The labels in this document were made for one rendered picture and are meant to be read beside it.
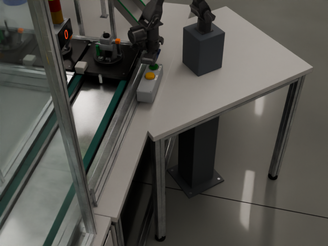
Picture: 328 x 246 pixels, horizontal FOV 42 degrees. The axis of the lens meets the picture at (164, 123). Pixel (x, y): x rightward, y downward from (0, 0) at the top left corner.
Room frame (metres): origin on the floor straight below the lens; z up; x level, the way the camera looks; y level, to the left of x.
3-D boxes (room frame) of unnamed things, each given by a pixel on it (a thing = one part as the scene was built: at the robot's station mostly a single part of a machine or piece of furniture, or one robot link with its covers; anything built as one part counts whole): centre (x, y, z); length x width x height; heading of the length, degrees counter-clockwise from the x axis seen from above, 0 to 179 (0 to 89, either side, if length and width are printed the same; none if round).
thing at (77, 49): (1.70, 0.50, 1.01); 0.24 x 0.24 x 0.13; 77
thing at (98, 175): (1.33, 0.16, 0.91); 0.89 x 0.06 x 0.11; 167
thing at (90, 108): (1.35, 0.34, 0.91); 0.84 x 0.28 x 0.10; 167
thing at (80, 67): (1.57, 0.37, 0.97); 0.05 x 0.05 x 0.04; 77
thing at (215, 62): (1.72, -0.19, 0.96); 0.14 x 0.14 x 0.20; 30
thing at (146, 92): (1.50, 0.06, 0.93); 0.21 x 0.07 x 0.06; 167
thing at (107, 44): (1.64, 0.26, 1.06); 0.08 x 0.04 x 0.07; 76
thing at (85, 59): (1.64, 0.25, 0.96); 0.24 x 0.24 x 0.02; 77
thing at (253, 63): (1.76, -0.17, 0.84); 0.90 x 0.70 x 0.03; 120
